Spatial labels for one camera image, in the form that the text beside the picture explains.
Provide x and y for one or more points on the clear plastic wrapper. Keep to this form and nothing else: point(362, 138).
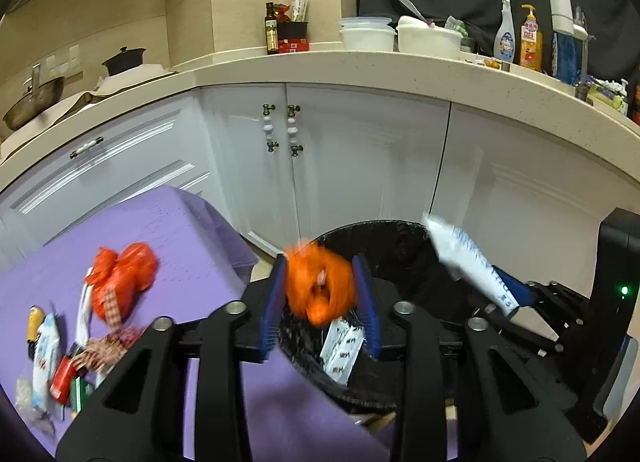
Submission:
point(30, 409)

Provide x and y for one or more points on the white rectangular container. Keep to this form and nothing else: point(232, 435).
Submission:
point(427, 42)

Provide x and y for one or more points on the green white bag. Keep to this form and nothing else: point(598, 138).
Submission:
point(457, 29)

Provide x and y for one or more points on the red checkered paper wrapper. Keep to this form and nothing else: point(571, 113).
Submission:
point(112, 342)

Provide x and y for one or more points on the white kitchen cabinet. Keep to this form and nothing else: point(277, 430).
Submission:
point(360, 167)

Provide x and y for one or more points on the white blue spray bottle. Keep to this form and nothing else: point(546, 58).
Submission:
point(505, 37)

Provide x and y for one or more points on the dark oil bottle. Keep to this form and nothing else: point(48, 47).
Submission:
point(272, 32)

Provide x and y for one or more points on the black pot with lid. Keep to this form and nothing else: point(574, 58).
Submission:
point(125, 62)

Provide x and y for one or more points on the beige stove cover sheet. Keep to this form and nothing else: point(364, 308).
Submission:
point(125, 82)

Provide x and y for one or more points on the white spatula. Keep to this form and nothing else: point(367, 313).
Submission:
point(410, 4)

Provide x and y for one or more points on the orange dish soap bottle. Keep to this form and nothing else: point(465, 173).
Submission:
point(531, 42)

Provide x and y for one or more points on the green packet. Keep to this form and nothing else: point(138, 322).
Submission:
point(76, 394)

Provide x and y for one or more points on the black trash bin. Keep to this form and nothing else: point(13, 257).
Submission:
point(400, 252)

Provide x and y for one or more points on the metal wok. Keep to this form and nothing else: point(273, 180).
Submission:
point(35, 104)

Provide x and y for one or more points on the blue hanging cloth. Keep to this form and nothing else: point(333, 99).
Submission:
point(566, 59)

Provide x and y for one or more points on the large red plastic bag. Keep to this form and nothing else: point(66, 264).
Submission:
point(127, 272)

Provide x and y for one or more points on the small white blue packet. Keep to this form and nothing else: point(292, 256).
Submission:
point(45, 362)

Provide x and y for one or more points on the small orange plastic bag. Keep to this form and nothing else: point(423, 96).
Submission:
point(310, 272)

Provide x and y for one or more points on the metal faucet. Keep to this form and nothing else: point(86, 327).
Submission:
point(582, 67)

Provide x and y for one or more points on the red black box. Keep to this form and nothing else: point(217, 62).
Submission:
point(292, 39)

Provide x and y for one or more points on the white stick packet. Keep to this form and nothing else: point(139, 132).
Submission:
point(83, 307)

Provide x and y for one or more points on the yellow black tube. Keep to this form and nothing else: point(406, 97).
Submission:
point(34, 329)

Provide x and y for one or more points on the purple tablecloth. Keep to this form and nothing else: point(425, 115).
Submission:
point(175, 242)

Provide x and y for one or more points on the large white blue wrapper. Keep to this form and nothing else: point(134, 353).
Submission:
point(465, 252)

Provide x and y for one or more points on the stacked white plastic containers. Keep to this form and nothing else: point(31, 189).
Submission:
point(366, 34)

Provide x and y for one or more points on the white printed packet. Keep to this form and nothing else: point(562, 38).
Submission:
point(340, 352)

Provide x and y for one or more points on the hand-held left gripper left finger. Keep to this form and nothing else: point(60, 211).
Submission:
point(274, 302)

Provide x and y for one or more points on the white upright packet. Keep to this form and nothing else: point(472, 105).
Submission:
point(300, 2)

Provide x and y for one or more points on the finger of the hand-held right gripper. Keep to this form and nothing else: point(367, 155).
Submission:
point(535, 329)
point(522, 294)

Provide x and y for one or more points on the white wall switches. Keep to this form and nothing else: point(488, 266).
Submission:
point(62, 59)

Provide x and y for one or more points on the red packet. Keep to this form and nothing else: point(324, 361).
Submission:
point(62, 379)

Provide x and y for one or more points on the yellow sponge pile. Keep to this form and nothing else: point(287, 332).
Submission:
point(607, 94)

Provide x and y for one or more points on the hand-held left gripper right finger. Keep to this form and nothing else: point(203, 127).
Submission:
point(367, 312)

